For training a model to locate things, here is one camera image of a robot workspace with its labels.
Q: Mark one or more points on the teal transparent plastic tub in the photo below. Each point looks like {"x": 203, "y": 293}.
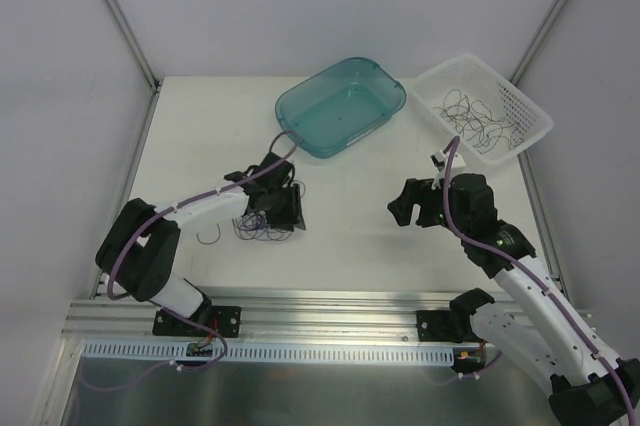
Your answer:
{"x": 335, "y": 108}

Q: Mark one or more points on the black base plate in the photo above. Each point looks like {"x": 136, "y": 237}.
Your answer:
{"x": 444, "y": 326}
{"x": 226, "y": 320}

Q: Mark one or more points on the white slotted cable duct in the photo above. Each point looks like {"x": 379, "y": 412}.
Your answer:
{"x": 430, "y": 356}

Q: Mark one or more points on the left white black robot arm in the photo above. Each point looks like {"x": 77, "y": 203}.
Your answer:
{"x": 140, "y": 249}

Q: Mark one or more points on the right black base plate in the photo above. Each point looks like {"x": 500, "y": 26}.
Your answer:
{"x": 444, "y": 326}

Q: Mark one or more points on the aluminium mounting rail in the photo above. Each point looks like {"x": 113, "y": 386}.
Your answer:
{"x": 272, "y": 315}

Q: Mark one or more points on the right aluminium frame post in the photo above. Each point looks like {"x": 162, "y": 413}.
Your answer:
{"x": 538, "y": 40}

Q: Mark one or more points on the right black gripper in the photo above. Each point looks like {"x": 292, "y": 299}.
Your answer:
{"x": 426, "y": 203}

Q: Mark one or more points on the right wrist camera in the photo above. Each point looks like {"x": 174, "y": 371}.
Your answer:
{"x": 440, "y": 160}

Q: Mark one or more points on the aluminium frame post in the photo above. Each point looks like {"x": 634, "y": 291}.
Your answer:
{"x": 538, "y": 40}
{"x": 127, "y": 34}

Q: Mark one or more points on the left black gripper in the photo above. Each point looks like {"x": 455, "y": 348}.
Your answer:
{"x": 288, "y": 207}

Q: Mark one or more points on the white perforated plastic basket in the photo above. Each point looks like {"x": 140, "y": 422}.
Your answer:
{"x": 465, "y": 97}

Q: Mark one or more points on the left aluminium frame post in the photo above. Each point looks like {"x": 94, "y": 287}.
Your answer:
{"x": 127, "y": 34}

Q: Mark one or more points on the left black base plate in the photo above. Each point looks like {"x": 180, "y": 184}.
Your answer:
{"x": 226, "y": 320}

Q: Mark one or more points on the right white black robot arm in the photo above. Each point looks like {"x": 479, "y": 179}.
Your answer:
{"x": 586, "y": 381}

